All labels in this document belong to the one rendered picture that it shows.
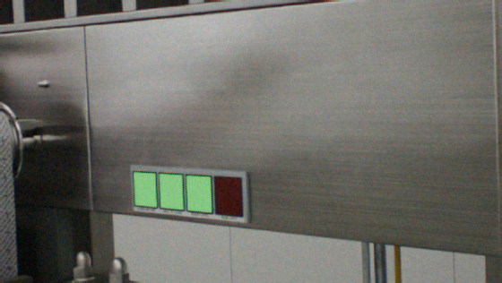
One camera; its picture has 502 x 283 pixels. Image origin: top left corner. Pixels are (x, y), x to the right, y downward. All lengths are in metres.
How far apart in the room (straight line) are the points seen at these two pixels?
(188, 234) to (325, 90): 3.79
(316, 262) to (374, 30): 3.30
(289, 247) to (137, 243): 1.03
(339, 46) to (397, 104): 0.11
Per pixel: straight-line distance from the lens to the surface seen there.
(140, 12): 1.65
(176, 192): 1.59
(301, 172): 1.42
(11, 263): 1.80
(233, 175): 1.50
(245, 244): 4.87
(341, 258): 4.50
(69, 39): 1.78
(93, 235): 2.05
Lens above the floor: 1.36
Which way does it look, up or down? 3 degrees down
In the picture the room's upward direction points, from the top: 2 degrees counter-clockwise
